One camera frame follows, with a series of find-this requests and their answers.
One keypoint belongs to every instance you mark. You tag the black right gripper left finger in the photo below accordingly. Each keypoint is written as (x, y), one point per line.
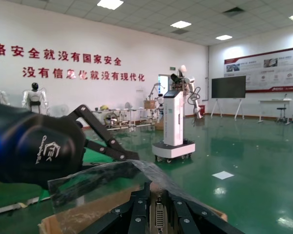
(134, 219)

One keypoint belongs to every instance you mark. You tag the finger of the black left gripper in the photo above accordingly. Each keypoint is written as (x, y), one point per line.
(107, 169)

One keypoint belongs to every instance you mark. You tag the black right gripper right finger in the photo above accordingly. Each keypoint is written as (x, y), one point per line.
(190, 219)

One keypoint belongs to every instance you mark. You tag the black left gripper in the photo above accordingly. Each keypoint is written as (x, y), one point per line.
(27, 146)

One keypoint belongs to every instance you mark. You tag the graphics card with silver bracket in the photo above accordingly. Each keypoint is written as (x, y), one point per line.
(160, 217)

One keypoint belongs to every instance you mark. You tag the grey antistatic bag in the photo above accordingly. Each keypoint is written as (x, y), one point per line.
(63, 192)

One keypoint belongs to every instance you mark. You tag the brown cardboard box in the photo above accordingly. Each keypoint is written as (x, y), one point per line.
(75, 219)

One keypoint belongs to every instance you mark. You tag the red box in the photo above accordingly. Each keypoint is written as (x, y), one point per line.
(203, 109)

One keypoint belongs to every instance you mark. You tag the white standing fan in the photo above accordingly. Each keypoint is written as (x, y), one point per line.
(63, 108)

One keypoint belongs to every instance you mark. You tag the white paper sheet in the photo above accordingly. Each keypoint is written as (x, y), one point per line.
(223, 175)

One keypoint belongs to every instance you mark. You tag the small white service robot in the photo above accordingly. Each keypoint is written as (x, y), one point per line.
(160, 102)

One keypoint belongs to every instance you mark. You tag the white mobile kiosk robot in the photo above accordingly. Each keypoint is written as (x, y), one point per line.
(173, 122)

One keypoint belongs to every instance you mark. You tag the white door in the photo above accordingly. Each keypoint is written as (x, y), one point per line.
(163, 84)

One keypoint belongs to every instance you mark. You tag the ceiling air vent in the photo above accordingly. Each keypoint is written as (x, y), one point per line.
(180, 31)
(232, 12)

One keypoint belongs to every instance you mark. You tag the black screen on white stand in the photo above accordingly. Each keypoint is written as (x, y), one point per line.
(228, 86)

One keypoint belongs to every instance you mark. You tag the black stool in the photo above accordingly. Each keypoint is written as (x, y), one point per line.
(280, 109)

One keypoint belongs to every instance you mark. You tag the white desk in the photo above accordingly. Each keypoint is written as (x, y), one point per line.
(276, 100)

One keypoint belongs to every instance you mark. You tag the cluttered pipe frame workbench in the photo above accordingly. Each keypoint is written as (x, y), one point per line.
(122, 122)

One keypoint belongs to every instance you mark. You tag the red wall lettering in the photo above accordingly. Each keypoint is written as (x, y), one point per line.
(63, 56)

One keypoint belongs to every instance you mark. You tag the white wall conduit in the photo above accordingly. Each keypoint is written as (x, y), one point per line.
(207, 61)

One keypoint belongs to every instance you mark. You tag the wall poster with round icons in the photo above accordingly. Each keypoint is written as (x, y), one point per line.
(271, 73)

